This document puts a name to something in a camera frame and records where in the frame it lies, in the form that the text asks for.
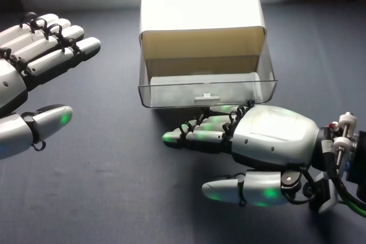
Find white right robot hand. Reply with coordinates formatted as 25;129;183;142
162;99;321;207

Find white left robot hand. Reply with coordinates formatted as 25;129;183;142
0;11;101;161

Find transparent plastic drawer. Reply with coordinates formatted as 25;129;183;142
138;31;279;110

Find white drawer cabinet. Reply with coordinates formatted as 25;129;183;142
139;0;269;69

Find white cylinder roll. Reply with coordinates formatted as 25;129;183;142
150;71;261;105

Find grey table cloth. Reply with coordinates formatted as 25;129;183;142
0;1;366;244

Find black wrist camera white bracket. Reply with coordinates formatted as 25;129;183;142
303;173;340;214

